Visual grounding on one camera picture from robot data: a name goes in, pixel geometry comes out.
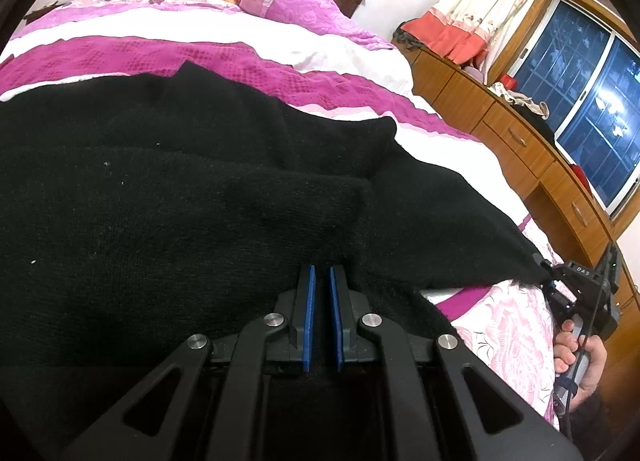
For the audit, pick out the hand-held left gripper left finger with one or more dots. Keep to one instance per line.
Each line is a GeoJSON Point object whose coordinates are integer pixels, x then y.
{"type": "Point", "coordinates": [309, 321]}

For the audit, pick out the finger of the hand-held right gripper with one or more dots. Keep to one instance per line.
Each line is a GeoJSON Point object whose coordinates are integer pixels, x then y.
{"type": "Point", "coordinates": [580, 275]}

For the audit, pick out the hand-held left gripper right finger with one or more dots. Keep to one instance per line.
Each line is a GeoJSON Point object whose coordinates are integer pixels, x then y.
{"type": "Point", "coordinates": [334, 321]}

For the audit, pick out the black knit sweater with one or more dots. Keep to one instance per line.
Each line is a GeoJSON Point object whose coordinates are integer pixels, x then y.
{"type": "Point", "coordinates": [150, 191]}

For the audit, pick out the person's right forearm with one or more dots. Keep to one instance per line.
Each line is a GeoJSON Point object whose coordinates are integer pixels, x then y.
{"type": "Point", "coordinates": [595, 416]}

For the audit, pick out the person's right hand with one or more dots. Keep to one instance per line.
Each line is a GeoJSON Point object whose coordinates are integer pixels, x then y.
{"type": "Point", "coordinates": [592, 366]}

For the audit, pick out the red container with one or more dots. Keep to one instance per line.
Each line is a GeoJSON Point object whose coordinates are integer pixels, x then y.
{"type": "Point", "coordinates": [582, 177]}

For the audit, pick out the window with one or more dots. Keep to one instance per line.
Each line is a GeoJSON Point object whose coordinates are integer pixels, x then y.
{"type": "Point", "coordinates": [585, 91]}

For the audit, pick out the beige cloth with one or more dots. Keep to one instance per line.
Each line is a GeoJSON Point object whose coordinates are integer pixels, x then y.
{"type": "Point", "coordinates": [520, 97]}

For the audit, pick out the red cup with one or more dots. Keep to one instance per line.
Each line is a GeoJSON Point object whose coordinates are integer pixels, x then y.
{"type": "Point", "coordinates": [509, 82]}

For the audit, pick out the wooden dresser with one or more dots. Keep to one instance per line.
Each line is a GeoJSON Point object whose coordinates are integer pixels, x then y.
{"type": "Point", "coordinates": [465, 91]}

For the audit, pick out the cream and red curtain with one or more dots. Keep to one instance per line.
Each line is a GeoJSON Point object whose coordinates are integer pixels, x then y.
{"type": "Point", "coordinates": [480, 6]}

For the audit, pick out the dark grey cloth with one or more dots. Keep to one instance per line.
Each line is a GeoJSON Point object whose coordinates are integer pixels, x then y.
{"type": "Point", "coordinates": [407, 36]}

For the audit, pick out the purple floral quilt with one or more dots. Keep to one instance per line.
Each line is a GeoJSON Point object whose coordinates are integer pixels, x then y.
{"type": "Point", "coordinates": [175, 53]}

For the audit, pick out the dark wooden nightstand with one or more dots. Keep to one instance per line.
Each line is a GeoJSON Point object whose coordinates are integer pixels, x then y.
{"type": "Point", "coordinates": [40, 11]}

